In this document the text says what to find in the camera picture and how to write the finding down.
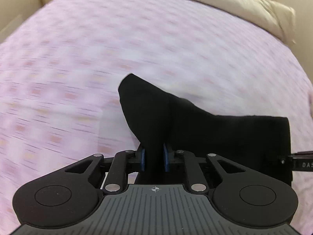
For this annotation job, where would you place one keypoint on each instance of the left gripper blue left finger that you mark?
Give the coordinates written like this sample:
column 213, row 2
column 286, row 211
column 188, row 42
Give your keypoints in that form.
column 141, row 157

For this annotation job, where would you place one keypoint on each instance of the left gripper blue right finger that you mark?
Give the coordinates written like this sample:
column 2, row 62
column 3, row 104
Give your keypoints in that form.
column 167, row 153

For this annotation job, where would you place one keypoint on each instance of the black pants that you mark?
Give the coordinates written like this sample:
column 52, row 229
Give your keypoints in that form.
column 156, row 117

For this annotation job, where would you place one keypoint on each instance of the purple checked bed sheet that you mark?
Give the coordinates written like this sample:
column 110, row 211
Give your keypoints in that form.
column 61, row 69

